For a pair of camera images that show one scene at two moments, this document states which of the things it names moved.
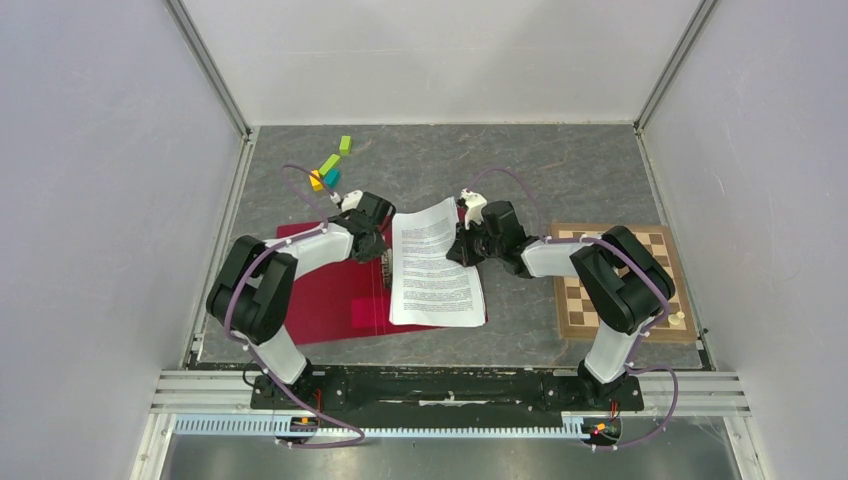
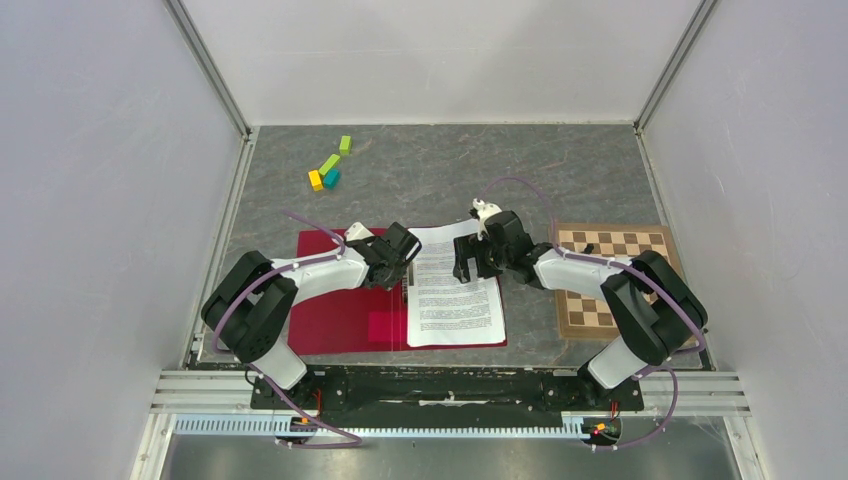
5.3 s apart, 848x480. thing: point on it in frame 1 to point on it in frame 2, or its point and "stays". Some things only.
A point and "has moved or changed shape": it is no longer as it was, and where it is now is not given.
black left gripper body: (378, 246) to (397, 274)
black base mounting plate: (451, 393) stays
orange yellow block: (315, 183) stays
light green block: (345, 145) stays
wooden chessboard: (577, 313) stays
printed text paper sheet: (426, 287) has moved or changed shape
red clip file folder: (345, 300) has moved or changed shape
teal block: (332, 178) stays
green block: (329, 164) stays
